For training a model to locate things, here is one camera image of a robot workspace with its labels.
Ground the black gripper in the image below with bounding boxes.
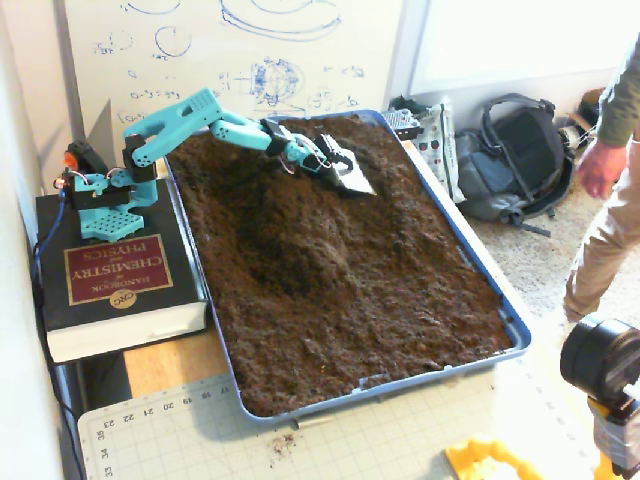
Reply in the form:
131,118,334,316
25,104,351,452
299,132,378,197

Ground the brown soil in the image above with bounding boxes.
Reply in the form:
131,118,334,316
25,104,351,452
164,114,516,419

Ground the forearm in grey sleeve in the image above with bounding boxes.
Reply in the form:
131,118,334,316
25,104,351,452
597,37,640,149

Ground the person's hand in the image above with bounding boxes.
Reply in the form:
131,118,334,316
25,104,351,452
576,140,629,199

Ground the black perforated electronic device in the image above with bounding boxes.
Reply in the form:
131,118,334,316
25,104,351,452
383,108,420,141

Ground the white bag with red print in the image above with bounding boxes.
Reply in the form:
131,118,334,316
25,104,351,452
409,103,466,204

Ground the grey black backpack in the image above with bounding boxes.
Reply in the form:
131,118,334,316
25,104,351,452
452,93,576,236

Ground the whiteboard with blue drawings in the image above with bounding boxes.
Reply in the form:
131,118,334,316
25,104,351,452
53,0,432,151

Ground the blue plastic tray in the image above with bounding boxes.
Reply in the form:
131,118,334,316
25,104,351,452
160,108,533,427

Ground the brown cardboard box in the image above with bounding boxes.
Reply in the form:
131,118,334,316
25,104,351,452
567,87,609,146

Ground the black chemistry physics handbook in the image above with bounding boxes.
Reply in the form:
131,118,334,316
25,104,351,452
34,178,210,365

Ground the small wooden stick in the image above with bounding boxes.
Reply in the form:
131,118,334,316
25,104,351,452
294,415,335,430

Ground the person in khaki trousers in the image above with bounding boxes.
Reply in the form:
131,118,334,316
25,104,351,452
563,134,640,324

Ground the grey-green cutting mat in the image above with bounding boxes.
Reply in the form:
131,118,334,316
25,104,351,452
77,344,616,480

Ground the yellow plastic part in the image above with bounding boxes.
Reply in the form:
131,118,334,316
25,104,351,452
444,435,551,480

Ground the orange white servo wire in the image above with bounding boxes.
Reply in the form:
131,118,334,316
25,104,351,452
279,137,332,176

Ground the blue cable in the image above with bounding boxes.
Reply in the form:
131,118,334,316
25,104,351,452
29,197,69,301

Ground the black camera lens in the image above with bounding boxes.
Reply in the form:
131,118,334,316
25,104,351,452
559,310,640,406

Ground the black cable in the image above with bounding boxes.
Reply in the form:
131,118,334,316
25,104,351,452
29,239,86,480

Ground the grey yellow camera mount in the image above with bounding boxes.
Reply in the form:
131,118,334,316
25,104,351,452
587,394,640,479

